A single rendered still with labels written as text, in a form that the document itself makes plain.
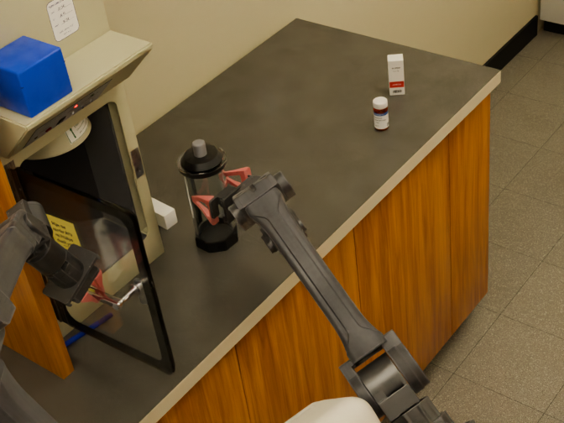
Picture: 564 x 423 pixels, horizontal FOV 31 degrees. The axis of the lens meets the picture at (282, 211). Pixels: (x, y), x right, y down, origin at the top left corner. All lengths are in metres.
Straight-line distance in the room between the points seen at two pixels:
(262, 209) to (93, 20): 0.58
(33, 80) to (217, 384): 0.79
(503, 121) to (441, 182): 1.57
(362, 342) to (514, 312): 1.93
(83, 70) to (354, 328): 0.71
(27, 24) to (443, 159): 1.29
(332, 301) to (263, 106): 1.28
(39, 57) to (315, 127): 1.06
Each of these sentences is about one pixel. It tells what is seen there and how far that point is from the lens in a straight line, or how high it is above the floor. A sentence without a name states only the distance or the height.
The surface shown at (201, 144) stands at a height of 1.21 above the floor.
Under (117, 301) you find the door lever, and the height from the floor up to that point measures 1.21.
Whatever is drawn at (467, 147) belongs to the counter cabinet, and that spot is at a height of 0.75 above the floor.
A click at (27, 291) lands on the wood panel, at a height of 1.17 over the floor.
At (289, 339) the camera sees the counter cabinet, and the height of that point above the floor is 0.73.
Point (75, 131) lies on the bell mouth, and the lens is 2.06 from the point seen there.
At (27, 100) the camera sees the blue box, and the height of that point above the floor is 1.55.
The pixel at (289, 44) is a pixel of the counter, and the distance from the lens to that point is 3.05.
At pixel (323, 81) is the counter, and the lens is 2.85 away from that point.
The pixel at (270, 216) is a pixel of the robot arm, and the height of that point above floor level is 1.41.
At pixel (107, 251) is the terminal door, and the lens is 1.84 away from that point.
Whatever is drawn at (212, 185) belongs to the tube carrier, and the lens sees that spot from 2.19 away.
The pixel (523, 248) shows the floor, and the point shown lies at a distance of 3.69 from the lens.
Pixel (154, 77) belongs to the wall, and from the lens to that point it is 2.79.
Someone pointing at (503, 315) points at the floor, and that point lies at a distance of 3.44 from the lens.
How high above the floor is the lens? 2.41
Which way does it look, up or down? 38 degrees down
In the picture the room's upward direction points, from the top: 8 degrees counter-clockwise
